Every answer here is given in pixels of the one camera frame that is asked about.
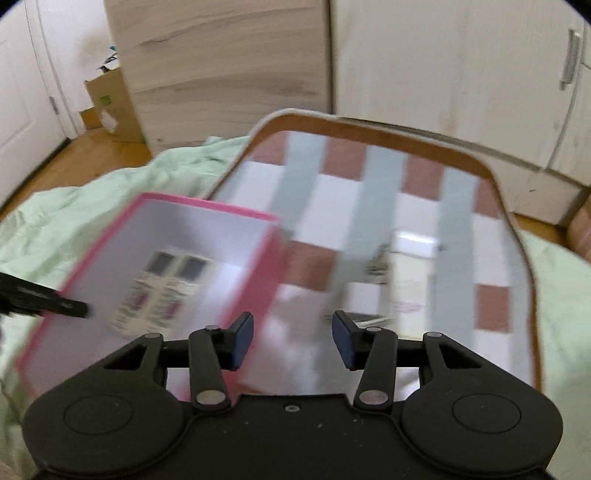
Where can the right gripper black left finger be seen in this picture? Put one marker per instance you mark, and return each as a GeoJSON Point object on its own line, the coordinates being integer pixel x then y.
{"type": "Point", "coordinates": [213, 350]}

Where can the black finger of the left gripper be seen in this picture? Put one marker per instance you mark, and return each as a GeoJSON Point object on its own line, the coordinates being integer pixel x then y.
{"type": "Point", "coordinates": [22, 297]}

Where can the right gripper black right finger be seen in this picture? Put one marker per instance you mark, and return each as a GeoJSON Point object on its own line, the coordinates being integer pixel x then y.
{"type": "Point", "coordinates": [373, 351]}

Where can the cream remote control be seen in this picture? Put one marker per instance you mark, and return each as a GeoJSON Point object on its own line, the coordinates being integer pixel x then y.
{"type": "Point", "coordinates": [130, 315]}
{"type": "Point", "coordinates": [187, 278]}

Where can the pink cardboard box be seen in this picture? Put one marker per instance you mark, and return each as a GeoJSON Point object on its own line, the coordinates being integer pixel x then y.
{"type": "Point", "coordinates": [245, 244]}

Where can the light green quilted blanket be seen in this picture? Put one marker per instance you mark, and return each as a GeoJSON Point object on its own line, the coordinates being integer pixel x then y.
{"type": "Point", "coordinates": [76, 196]}

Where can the checkered mat with brown border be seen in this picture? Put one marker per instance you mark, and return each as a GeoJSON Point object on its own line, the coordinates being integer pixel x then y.
{"type": "Point", "coordinates": [360, 202]}

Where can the white door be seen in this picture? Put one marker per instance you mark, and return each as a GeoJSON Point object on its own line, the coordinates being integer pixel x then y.
{"type": "Point", "coordinates": [35, 121]}

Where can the brown cardboard box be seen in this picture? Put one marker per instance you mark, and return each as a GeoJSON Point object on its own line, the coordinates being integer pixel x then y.
{"type": "Point", "coordinates": [113, 106]}

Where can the wood grain cabinet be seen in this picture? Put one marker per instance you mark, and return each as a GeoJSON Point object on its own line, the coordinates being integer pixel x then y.
{"type": "Point", "coordinates": [196, 69]}

